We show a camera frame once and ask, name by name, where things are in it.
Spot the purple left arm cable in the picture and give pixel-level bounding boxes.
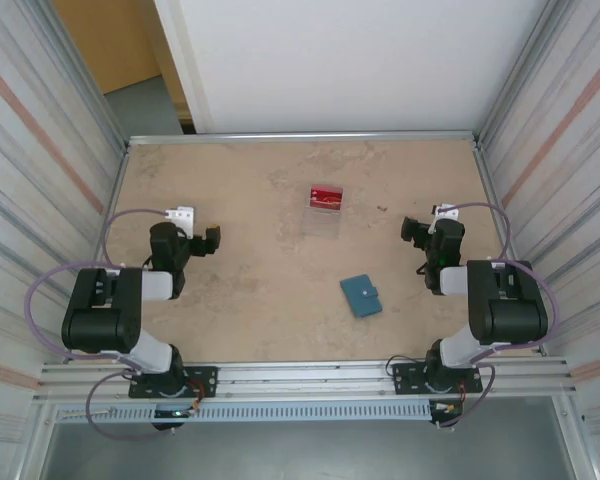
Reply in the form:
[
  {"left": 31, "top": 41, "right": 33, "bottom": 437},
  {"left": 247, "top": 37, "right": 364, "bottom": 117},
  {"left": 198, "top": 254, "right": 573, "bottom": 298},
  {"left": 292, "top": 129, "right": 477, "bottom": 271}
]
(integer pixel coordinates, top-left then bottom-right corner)
[{"left": 24, "top": 206, "right": 176, "bottom": 442}]

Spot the aluminium side rail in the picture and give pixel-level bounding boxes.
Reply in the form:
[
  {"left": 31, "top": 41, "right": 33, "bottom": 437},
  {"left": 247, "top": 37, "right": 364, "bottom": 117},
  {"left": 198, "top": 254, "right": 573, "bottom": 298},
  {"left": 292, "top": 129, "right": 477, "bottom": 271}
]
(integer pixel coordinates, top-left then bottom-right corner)
[
  {"left": 68, "top": 142, "right": 132, "bottom": 362},
  {"left": 472, "top": 139, "right": 549, "bottom": 356}
]

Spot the aluminium table edge rail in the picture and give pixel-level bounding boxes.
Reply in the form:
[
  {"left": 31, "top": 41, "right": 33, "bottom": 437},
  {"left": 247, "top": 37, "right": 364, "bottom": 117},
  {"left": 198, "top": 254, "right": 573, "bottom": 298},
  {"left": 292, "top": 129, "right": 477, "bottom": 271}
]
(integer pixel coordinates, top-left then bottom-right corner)
[{"left": 124, "top": 130, "right": 481, "bottom": 147}]

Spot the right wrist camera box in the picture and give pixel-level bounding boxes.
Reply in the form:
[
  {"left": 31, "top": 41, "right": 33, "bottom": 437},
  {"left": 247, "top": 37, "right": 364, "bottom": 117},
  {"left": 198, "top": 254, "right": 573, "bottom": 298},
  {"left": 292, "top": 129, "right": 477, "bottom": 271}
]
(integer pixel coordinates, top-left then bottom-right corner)
[{"left": 428, "top": 202, "right": 459, "bottom": 235}]

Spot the small control board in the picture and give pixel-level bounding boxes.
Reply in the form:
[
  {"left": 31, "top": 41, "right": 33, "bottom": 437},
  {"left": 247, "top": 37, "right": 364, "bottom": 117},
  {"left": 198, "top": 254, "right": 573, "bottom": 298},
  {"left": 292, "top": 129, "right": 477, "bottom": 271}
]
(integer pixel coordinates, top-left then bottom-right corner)
[
  {"left": 429, "top": 399, "right": 464, "bottom": 416},
  {"left": 153, "top": 407, "right": 201, "bottom": 419}
]

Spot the grey slotted cable duct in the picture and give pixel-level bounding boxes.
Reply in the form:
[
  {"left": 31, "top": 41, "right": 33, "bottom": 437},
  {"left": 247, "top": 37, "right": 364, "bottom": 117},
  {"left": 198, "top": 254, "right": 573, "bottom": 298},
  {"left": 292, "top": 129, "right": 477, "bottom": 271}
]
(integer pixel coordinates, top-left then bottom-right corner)
[{"left": 54, "top": 402, "right": 434, "bottom": 424}]

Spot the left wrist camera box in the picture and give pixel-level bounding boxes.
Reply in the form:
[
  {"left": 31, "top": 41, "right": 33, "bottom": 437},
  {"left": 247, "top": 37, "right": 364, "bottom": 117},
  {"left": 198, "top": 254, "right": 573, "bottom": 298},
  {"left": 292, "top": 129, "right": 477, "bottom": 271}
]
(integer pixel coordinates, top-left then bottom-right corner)
[{"left": 163, "top": 205, "right": 197, "bottom": 240}]

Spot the aluminium corner post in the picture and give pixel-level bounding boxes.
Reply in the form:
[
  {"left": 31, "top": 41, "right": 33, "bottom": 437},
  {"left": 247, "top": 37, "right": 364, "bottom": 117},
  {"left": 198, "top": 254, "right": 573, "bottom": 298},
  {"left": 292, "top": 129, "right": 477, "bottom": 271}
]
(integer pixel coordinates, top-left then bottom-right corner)
[
  {"left": 29, "top": 0, "right": 131, "bottom": 149},
  {"left": 477, "top": 0, "right": 561, "bottom": 144}
]

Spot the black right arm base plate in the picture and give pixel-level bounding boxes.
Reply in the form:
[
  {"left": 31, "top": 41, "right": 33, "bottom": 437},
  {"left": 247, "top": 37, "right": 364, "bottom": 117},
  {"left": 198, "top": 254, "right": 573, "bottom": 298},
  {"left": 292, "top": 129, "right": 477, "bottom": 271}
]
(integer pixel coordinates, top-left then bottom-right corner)
[{"left": 392, "top": 360, "right": 484, "bottom": 396}]

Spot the teal card holder wallet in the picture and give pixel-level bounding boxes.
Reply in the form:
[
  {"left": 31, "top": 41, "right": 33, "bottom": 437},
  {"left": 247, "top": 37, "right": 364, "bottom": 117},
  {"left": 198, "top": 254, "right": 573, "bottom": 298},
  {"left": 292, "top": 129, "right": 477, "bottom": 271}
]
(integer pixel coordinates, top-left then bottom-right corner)
[{"left": 339, "top": 273, "right": 384, "bottom": 320}]

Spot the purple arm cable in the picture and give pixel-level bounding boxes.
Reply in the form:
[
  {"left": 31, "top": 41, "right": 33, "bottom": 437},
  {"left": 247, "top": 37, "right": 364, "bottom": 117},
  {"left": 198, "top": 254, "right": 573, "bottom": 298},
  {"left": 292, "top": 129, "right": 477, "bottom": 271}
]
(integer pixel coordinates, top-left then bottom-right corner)
[
  {"left": 24, "top": 206, "right": 176, "bottom": 442},
  {"left": 432, "top": 201, "right": 561, "bottom": 431}
]

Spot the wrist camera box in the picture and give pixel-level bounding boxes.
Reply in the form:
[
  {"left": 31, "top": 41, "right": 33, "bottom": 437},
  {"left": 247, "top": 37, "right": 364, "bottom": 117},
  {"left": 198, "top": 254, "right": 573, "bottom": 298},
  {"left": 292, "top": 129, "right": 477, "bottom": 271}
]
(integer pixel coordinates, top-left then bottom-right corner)
[
  {"left": 428, "top": 202, "right": 459, "bottom": 235},
  {"left": 163, "top": 205, "right": 197, "bottom": 240}
]

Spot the wooden door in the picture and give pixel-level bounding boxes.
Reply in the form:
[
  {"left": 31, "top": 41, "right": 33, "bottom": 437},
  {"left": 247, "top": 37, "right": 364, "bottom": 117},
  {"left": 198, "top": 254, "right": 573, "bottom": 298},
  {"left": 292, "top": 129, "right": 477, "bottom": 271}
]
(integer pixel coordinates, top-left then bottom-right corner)
[{"left": 52, "top": 0, "right": 189, "bottom": 121}]

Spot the wide aluminium mounting rail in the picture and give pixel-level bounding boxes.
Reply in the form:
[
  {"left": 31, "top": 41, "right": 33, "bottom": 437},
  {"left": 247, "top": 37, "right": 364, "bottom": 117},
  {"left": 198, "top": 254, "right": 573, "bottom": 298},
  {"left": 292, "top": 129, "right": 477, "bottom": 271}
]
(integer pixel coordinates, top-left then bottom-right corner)
[{"left": 38, "top": 357, "right": 579, "bottom": 404}]

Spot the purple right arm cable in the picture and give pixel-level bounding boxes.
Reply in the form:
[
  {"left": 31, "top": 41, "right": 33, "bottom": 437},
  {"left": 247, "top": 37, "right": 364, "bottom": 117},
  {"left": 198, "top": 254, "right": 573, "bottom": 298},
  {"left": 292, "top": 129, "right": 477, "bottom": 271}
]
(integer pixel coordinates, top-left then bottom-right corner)
[{"left": 432, "top": 201, "right": 561, "bottom": 431}]

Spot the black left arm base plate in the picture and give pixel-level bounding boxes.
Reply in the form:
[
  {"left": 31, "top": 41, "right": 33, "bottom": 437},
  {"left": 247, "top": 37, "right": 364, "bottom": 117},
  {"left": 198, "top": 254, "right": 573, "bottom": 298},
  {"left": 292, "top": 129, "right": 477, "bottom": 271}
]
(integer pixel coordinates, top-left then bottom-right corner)
[{"left": 128, "top": 366, "right": 219, "bottom": 400}]

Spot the white door frame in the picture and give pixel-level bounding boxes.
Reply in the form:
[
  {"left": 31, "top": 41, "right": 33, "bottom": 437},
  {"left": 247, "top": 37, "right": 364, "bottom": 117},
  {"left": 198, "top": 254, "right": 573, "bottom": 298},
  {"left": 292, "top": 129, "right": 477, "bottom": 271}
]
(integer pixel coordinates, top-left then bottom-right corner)
[{"left": 152, "top": 0, "right": 216, "bottom": 135}]

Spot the red credit card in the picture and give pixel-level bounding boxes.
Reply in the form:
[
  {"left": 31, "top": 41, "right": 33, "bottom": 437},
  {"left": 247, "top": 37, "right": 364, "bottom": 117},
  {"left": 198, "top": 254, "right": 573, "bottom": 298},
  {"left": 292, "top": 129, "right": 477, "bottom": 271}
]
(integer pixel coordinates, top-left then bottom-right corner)
[{"left": 309, "top": 184, "right": 344, "bottom": 210}]

